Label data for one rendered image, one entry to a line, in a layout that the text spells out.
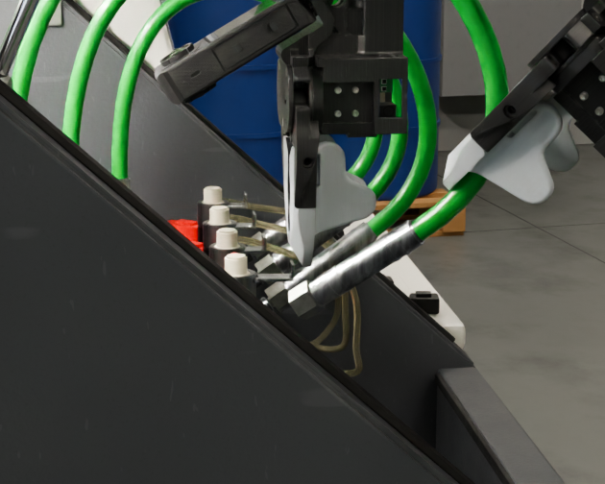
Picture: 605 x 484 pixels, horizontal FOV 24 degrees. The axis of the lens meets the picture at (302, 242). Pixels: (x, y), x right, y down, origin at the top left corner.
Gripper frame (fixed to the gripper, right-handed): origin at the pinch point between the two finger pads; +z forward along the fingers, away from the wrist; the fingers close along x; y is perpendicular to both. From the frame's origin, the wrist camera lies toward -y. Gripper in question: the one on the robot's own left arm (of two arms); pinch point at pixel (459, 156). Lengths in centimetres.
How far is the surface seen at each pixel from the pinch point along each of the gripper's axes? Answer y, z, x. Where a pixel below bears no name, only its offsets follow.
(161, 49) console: -26, 32, 29
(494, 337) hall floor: 50, 223, 298
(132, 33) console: -29, 32, 28
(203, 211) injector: -12.4, 33.3, 18.2
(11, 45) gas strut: -17.8, -4.4, -27.2
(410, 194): -0.6, 14.8, 15.2
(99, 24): -27.1, 21.2, 11.2
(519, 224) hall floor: 40, 282, 453
